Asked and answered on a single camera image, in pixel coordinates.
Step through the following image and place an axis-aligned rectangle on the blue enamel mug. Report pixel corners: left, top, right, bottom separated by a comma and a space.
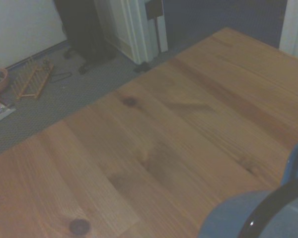
197, 137, 298, 238

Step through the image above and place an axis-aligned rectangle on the white door frame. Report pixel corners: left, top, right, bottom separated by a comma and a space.
94, 0, 150, 64

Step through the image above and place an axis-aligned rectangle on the thin black floor cable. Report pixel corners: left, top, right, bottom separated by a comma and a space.
51, 70, 73, 83

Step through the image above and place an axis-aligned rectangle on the wooden dish rack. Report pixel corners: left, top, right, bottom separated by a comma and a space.
10, 56, 55, 101

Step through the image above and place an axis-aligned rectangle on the open white door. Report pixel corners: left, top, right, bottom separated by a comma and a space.
144, 0, 169, 54

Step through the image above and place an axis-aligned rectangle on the black floor-standing box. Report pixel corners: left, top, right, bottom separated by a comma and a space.
53, 0, 118, 74

